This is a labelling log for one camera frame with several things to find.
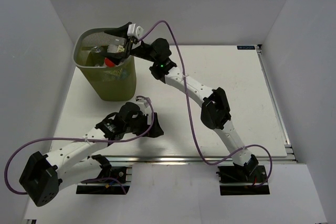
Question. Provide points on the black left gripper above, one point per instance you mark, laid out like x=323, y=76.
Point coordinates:
x=156, y=130

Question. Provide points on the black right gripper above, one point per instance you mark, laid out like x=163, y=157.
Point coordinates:
x=118, y=57

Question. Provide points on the red cap clear bottle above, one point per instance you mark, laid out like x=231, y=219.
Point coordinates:
x=108, y=63

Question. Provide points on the orange label juice bottle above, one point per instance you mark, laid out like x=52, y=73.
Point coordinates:
x=115, y=49

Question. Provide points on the clear bottle small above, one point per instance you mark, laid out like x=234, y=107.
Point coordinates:
x=97, y=50

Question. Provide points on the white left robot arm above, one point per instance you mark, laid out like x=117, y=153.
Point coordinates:
x=46, y=174

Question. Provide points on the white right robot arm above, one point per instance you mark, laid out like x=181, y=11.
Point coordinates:
x=215, y=110

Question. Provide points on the olive green mesh bin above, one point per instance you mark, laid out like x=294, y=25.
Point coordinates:
x=111, y=84

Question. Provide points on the dark blue corner label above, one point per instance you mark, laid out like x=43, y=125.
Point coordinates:
x=245, y=47

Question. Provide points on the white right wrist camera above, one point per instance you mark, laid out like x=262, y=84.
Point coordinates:
x=135, y=31

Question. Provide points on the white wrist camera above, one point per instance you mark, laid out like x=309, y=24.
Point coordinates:
x=135, y=31
x=143, y=103

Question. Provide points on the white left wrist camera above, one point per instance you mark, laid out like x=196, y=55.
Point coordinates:
x=143, y=103

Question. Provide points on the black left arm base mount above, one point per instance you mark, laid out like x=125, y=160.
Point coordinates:
x=111, y=180

